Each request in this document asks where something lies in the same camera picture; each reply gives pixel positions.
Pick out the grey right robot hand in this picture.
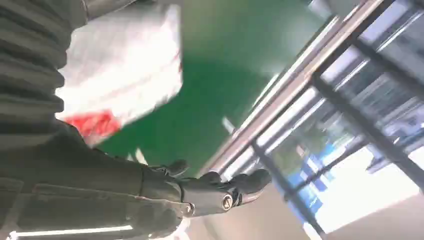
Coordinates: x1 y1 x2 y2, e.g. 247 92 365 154
0 120 273 240

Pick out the white parcel with red print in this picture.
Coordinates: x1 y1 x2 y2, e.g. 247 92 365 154
54 3 184 149

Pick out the grey ribbed right arm sleeve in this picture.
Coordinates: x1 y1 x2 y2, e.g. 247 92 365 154
0 0 89 148

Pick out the dark framed glass wall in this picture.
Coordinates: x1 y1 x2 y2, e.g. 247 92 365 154
198 0 424 240

